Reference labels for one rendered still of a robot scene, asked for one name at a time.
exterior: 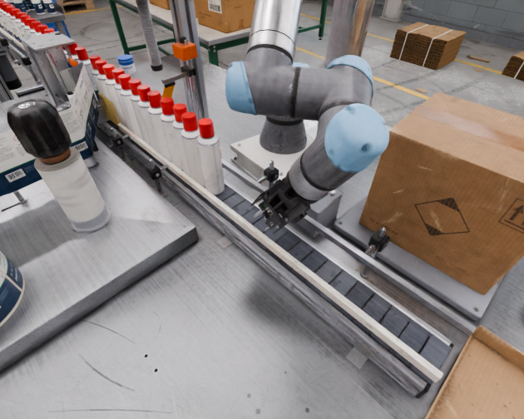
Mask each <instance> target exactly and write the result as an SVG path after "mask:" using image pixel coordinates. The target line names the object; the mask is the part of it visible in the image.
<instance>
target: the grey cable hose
mask: <svg viewBox="0 0 524 419"><path fill-rule="evenodd" d="M135 1H136V5H137V10H138V14H139V18H140V21H141V28H142V31H143V34H144V38H145V42H146V47H147V51H148V54H149V58H150V62H151V69H152V71H161V70H162V69H163V68H162V67H163V65H162V63H161V58H160V54H159V50H158V46H157V41H156V36H155V31H154V28H153V24H152V20H151V15H150V10H149V6H148V5H149V4H148V2H147V1H148V0H135Z"/></svg>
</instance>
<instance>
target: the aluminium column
mask: <svg viewBox="0 0 524 419"><path fill-rule="evenodd" d="M169 4H170V9H171V17H172V22H173V27H174V32H175V40H176V42H179V38H178V37H186V39H188V42H192V43H194V44H195V45H196V48H197V55H198V57H196V58H193V59H191V65H192V67H194V68H195V74H196V75H195V76H194V81H195V91H196V97H197V102H198V107H199V113H200V119H203V118H209V112H208V106H207V99H206V93H205V81H204V74H203V68H202V61H201V54H200V43H199V37H198V30H197V24H196V17H195V5H194V0H175V4H174V0H169ZM175 10H176V13H175ZM176 14H177V17H176ZM177 19H178V22H177ZM178 23H179V26H178ZM179 29H180V30H179ZM183 82H184V87H185V95H186V100H187V105H188V110H189V112H191V109H190V101H189V96H188V91H187V86H186V81H185V77H184V78H183Z"/></svg>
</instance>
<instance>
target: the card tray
mask: <svg viewBox="0 0 524 419"><path fill-rule="evenodd" d="M424 419H524V353H523V352H521V351H520V350H518V349H517V348H515V347H513V346H512V345H511V344H509V343H507V342H506V341H504V340H503V339H501V338H499V337H498V336H497V335H496V334H494V333H492V332H491V331H489V330H488V329H486V328H484V327H483V326H482V325H480V326H479V327H478V328H477V329H475V331H474V333H473V334H472V335H470V336H469V338H468V339H467V341H466V343H465V345H464V347H463V348H462V351H461V352H460V354H459V356H458V357H457V360H456V362H455V363H454V365H453V366H452V369H451V371H450V373H449V374H448V375H447V378H446V380H445V382H444V383H443V385H442V387H441V389H440V391H439V393H438V394H437V396H436V398H435V400H434V401H433V404H432V405H431V407H430V409H429V410H428V413H427V415H426V416H425V418H424Z"/></svg>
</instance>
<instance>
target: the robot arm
mask: <svg viewBox="0 0 524 419"><path fill-rule="evenodd" d="M302 3H303V0H255V9H254V14H253V19H252V23H251V29H250V37H249V42H248V47H247V52H246V58H245V62H244V61H240V62H232V63H231V64H230V66H229V69H228V71H227V74H226V79H225V96H226V100H227V103H228V105H229V107H230V109H231V110H233V111H238V112H241V113H246V114H251V115H254V116H257V115H262V116H265V122H264V126H263V129H262V131H261V132H260V145H261V147H262V148H264V149H265V150H267V151H269V152H272V153H275V154H280V155H290V154H295V153H298V152H300V151H302V150H303V149H304V148H305V147H306V144H307V135H306V130H305V126H304V120H309V121H317V122H318V129H317V135H316V137H315V139H314V141H313V142H312V143H311V145H310V146H309V147H308V148H307V149H306V150H305V151H304V152H303V153H302V155H301V156H300V157H299V158H298V159H297V160H296V161H295V162H294V163H293V164H292V165H291V167H290V169H289V171H288V172H287V174H286V176H285V177H284V178H283V179H282V180H281V179H278V180H276V182H275V183H274V184H273V185H271V186H270V187H269V188H268V189H267V190H266V191H265V192H263V193H262V194H260V195H259V196H258V198H257V199H256V200H255V201H254V202H253V203H252V205H251V206H253V205H255V204H256V203H258V202H259V201H261V200H262V199H263V202H261V203H260V204H259V205H258V206H259V207H260V211H258V212H257V213H256V214H255V215H254V218H255V217H257V216H259V215H261V214H263V215H264V218H265V219H267V221H266V222H265V223H266V224H267V225H268V227H267V228H266V229H265V230H264V231H266V230H268V229H273V228H274V227H275V226H276V229H277V230H276V231H275V232H274V233H273V234H275V233H276V232H277V231H279V230H280V229H282V228H283V227H284V226H285V225H287V224H288V223H289V222H291V223H293V224H296V223H298V222H299V221H300V220H301V219H302V218H303V217H305V216H306V215H307V213H306V211H308V210H309V209H310V204H314V203H316V202H317V201H319V200H321V199H322V198H324V197H325V196H326V195H328V194H330V195H331V196H334V195H335V194H336V192H335V189H337V188H338V187H339V186H341V185H342V184H343V183H344V182H346V181H347V180H349V179H350V178H351V177H353V176H354V175H356V174H357V173H358V172H359V171H362V170H364V169H366V168H367V167H369V166H370V165H371V164H372V163H373V161H374V160H375V159H376V158H377V157H378V156H380V155H381V154H382V153H383V152H384V151H385V150H386V148H387V146H388V142H389V131H388V128H386V127H385V125H384V124H385V121H384V119H383V118H382V117H381V116H380V115H379V114H378V113H377V112H376V111H375V110H374V109H373V108H372V98H373V75H372V70H371V68H370V66H369V64H368V63H367V62H366V61H365V60H364V59H363V58H361V56H362V52H363V46H364V43H365V39H366V36H367V32H368V26H369V23H370V19H371V16H372V12H373V6H374V3H375V0H334V7H333V13H332V19H331V24H330V30H329V40H328V46H327V52H326V57H325V62H323V63H321V64H320V66H319V68H311V67H309V65H308V64H305V63H304V64H303V63H300V62H294V52H295V46H296V41H297V36H298V30H299V20H300V14H301V9H302ZM266 194H267V195H268V196H267V197H266V198H265V197H264V196H265V195H266ZM305 210H306V211H305Z"/></svg>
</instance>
